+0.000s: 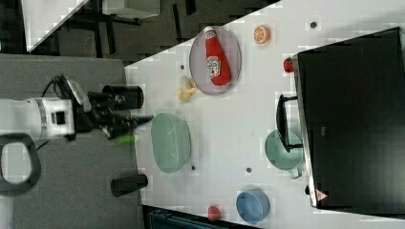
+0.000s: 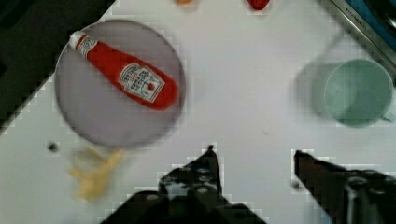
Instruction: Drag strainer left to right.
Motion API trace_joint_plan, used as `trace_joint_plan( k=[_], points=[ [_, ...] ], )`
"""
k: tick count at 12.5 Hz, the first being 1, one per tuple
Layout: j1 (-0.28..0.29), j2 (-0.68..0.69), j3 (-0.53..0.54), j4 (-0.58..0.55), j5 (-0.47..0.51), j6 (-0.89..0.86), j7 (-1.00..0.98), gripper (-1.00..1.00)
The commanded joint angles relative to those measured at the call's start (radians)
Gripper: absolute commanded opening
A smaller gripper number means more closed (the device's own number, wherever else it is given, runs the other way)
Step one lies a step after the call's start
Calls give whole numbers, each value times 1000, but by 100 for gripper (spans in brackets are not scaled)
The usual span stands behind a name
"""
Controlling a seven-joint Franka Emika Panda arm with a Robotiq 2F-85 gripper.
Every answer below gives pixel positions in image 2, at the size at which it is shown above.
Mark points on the grey round plate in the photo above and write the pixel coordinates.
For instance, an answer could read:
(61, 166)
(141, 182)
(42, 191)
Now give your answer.
(100, 113)

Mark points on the red ketchup bottle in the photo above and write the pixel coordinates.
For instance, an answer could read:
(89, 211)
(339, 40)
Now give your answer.
(137, 79)

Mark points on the light green cup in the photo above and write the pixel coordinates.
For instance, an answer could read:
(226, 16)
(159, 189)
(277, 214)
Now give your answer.
(355, 93)

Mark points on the silver blue toaster oven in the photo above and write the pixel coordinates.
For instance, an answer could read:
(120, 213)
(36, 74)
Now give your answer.
(372, 24)

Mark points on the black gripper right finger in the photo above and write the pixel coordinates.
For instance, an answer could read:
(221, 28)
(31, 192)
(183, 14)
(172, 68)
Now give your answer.
(348, 196)

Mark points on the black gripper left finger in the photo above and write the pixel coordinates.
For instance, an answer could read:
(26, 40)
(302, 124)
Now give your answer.
(191, 194)

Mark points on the orange slice toy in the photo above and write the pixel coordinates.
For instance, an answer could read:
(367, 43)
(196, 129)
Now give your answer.
(183, 1)

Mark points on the yellow banana peel toy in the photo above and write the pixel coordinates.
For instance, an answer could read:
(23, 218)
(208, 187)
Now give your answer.
(93, 183)

